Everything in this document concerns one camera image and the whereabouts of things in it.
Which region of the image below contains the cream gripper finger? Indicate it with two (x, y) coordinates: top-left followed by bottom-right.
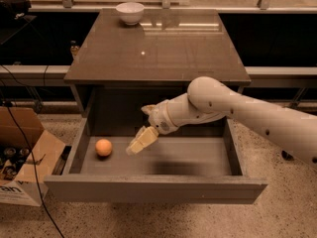
(126, 126), (159, 155)
(141, 104), (156, 115)

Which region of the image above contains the black cable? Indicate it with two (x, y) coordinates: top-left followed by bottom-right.
(0, 64), (66, 238)

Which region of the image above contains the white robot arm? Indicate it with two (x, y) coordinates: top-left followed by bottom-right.
(127, 76), (317, 169)

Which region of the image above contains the black device on shelf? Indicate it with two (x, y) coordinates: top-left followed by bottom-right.
(0, 0), (31, 21)

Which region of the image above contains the black office chair base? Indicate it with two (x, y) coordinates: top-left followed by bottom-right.
(281, 151), (294, 161)

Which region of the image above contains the small bottle behind cabinet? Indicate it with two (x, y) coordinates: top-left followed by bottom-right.
(70, 41), (80, 58)

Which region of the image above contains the grey cabinet with counter top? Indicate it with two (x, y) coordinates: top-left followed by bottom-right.
(64, 9), (251, 136)

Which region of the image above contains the white ceramic bowl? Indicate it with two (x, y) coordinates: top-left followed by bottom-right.
(116, 2), (145, 26)

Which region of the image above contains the orange fruit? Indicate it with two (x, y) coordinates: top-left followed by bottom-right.
(95, 139), (113, 157)

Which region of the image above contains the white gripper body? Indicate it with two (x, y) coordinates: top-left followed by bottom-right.
(149, 100), (178, 135)

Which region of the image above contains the brown cardboard box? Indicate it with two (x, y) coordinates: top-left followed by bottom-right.
(0, 107), (65, 206)

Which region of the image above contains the open grey top drawer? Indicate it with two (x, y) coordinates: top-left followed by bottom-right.
(45, 117), (267, 204)

